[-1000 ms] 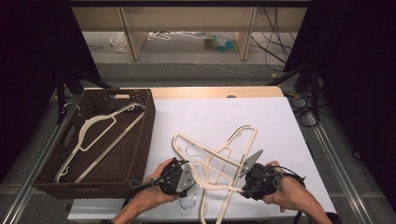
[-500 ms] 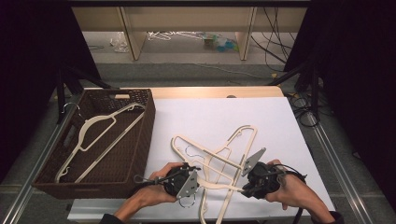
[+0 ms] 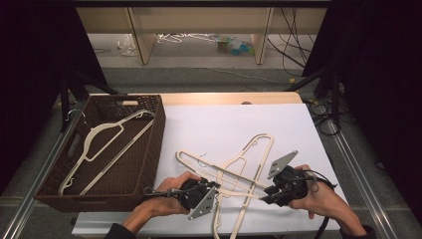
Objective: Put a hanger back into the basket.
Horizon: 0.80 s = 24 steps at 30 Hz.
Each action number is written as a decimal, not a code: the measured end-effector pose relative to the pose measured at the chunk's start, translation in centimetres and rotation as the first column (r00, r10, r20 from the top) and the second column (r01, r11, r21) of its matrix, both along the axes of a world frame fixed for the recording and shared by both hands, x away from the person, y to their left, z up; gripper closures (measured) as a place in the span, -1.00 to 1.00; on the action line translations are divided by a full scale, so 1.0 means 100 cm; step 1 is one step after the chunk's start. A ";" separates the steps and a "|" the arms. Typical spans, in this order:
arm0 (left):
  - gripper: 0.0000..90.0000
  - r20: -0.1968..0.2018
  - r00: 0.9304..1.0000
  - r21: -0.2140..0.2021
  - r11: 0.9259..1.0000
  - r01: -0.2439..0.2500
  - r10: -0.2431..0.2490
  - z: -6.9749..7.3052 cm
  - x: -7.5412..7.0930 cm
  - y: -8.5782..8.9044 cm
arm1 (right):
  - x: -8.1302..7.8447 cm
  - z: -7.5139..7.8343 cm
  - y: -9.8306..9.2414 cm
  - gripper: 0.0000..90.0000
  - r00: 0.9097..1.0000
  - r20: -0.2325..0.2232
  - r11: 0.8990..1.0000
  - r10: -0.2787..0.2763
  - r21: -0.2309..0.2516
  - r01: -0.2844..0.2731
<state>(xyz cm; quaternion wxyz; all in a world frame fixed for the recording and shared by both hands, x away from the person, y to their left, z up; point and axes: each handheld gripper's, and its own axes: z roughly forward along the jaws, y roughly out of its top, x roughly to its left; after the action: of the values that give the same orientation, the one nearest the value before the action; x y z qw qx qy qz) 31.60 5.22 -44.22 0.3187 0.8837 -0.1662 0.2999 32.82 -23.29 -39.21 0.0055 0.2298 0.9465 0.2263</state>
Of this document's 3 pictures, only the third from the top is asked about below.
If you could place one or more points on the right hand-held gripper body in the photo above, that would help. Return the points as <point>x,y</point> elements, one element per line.
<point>292,182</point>

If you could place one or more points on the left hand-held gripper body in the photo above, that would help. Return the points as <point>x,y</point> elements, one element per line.
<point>202,202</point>

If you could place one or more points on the cream wooden clothes hanger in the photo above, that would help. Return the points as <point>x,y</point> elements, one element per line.
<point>232,173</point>
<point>116,158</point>
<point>269,146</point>

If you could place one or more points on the brown wicker basket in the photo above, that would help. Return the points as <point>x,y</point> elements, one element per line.
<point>132,166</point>

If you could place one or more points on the person's left hand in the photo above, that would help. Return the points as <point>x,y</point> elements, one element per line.
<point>169,205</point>

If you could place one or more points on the person's right hand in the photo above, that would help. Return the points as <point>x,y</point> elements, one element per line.
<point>325,199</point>

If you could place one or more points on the white table mat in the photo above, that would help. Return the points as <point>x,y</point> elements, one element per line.
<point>215,126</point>

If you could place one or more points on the dark round table grommet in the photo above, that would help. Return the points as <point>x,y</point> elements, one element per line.
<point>246,103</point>

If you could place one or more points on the black metal stand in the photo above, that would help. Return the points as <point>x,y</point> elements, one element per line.
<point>335,96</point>
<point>65,99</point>

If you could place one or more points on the black curtain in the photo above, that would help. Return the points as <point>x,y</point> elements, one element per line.
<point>381,83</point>
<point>33,66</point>

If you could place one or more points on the colourful plastic pile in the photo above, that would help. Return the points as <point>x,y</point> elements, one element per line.
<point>237,46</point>

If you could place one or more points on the white hangers on floor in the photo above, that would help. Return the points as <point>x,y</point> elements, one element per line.
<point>169,38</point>

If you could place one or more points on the clear plastic bag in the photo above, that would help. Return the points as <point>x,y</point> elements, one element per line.
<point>127,45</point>

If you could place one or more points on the beige wooden desk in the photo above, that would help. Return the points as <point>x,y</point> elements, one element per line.
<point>199,20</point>

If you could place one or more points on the metal floor rail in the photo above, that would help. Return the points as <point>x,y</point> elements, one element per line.
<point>361,186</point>
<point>40,172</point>

